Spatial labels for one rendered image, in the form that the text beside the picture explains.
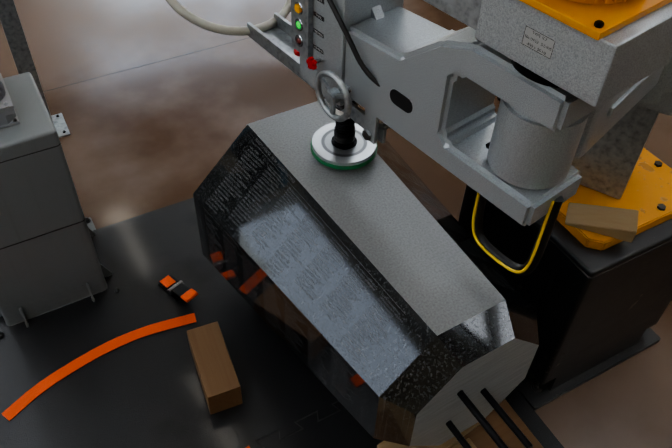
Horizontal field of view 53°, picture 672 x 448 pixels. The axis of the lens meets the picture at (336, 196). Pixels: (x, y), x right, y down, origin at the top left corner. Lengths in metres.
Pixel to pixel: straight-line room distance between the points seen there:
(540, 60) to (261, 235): 1.17
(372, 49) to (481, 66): 0.36
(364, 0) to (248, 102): 2.11
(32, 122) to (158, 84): 1.67
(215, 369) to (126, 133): 1.63
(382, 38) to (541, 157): 0.52
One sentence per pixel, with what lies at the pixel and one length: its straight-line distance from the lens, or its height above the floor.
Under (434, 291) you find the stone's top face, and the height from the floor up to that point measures 0.80.
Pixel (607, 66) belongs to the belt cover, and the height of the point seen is 1.64.
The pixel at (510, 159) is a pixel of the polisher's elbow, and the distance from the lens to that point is 1.57.
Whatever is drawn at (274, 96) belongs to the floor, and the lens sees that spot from 3.91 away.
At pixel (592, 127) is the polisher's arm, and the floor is 1.33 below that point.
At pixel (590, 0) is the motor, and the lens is 1.34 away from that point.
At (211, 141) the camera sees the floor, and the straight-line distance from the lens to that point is 3.62.
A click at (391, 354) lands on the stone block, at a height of 0.71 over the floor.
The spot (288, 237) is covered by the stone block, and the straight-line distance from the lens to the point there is 2.15.
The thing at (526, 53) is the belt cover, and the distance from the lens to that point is 1.39.
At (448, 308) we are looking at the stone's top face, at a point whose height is 0.80.
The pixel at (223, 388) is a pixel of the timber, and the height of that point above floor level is 0.14.
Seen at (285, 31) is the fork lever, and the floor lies 1.07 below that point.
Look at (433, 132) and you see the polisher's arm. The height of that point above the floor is 1.23.
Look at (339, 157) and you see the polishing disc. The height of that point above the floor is 0.86.
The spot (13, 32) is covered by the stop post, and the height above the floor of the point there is 0.60.
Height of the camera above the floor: 2.28
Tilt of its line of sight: 44 degrees down
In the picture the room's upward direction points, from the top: 2 degrees clockwise
